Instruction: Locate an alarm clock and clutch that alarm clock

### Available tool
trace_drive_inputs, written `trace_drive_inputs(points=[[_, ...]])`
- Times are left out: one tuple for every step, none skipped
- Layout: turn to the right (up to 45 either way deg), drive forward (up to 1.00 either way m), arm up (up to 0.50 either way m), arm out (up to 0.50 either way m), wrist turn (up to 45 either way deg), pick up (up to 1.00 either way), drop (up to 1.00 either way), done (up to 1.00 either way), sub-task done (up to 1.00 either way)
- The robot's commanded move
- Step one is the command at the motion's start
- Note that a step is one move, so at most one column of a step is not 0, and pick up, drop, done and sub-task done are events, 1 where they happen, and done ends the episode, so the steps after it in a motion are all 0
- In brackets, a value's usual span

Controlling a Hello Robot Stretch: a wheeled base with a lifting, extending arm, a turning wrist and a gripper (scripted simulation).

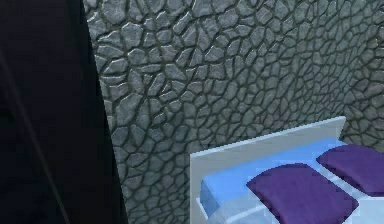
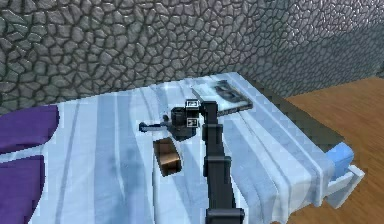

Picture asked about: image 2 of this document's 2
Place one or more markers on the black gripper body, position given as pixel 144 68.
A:
pixel 181 121

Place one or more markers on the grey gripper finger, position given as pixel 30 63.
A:
pixel 152 126

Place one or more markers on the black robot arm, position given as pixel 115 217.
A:
pixel 217 166

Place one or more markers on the brown box alarm clock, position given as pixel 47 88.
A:
pixel 167 156

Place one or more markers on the bed with striped blue cover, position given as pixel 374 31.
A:
pixel 186 156

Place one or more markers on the grey book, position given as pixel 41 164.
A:
pixel 222 96

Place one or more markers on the purple pillow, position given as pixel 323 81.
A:
pixel 28 128
pixel 20 190

